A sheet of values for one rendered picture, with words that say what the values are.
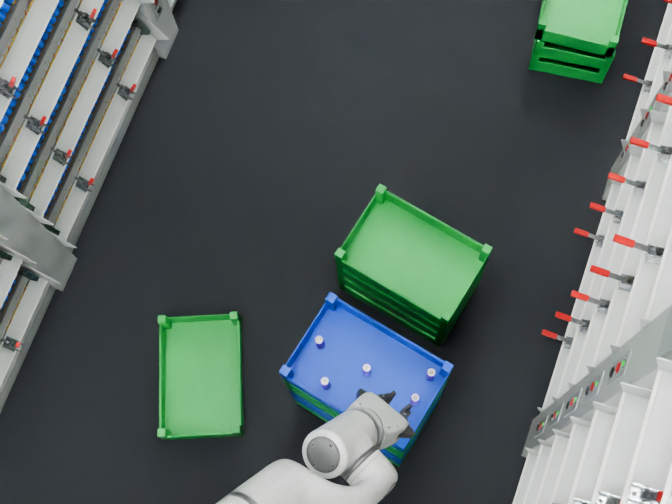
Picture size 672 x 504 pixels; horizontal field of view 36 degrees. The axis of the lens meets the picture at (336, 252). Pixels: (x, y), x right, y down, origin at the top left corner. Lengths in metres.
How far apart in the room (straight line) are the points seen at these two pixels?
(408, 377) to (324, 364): 0.18
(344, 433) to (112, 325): 1.13
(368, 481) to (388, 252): 0.84
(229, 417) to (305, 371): 0.46
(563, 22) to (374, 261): 0.82
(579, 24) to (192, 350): 1.29
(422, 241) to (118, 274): 0.82
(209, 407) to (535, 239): 0.94
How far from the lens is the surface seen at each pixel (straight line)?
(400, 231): 2.45
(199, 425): 2.64
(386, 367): 2.21
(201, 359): 2.66
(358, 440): 1.75
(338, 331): 2.23
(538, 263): 2.71
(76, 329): 2.75
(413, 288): 2.41
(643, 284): 1.78
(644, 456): 1.33
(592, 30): 2.79
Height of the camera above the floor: 2.59
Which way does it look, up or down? 74 degrees down
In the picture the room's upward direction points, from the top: 8 degrees counter-clockwise
